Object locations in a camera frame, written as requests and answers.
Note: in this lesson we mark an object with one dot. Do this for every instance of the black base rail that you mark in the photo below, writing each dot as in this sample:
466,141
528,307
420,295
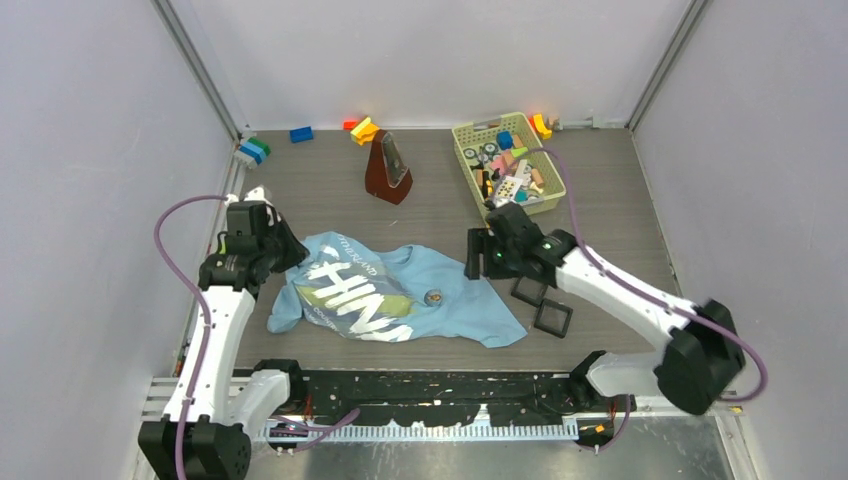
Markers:
444,398

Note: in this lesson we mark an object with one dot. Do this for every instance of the blue toy brick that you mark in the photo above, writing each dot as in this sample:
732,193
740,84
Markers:
301,134

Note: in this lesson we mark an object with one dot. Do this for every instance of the green plastic basket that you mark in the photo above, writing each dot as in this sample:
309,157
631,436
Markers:
502,162

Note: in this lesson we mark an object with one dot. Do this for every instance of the brown metronome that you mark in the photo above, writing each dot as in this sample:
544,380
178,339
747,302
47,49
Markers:
387,177

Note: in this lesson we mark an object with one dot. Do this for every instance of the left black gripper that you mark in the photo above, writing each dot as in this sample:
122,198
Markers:
296,252

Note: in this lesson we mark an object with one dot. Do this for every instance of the black square frame box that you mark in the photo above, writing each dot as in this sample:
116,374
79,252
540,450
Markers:
529,291
553,318

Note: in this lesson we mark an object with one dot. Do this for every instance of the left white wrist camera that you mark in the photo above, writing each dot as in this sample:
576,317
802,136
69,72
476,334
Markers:
255,196

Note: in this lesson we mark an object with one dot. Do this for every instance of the yellow red corner blocks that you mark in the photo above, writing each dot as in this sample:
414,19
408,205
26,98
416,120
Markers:
545,126

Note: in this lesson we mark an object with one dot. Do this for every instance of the yellow orange toy block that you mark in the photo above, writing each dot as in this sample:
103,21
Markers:
364,131

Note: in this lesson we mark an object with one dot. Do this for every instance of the light blue printed t-shirt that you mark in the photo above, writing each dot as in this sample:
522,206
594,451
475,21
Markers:
365,295

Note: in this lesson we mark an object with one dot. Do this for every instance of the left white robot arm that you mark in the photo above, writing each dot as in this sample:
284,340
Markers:
204,432

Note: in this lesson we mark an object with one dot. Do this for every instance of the stacked blue green bricks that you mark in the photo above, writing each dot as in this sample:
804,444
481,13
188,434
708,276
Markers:
252,152

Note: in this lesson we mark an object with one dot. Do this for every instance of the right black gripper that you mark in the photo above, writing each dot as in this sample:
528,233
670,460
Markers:
479,241

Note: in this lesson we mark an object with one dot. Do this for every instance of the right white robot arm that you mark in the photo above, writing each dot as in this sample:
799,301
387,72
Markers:
696,352

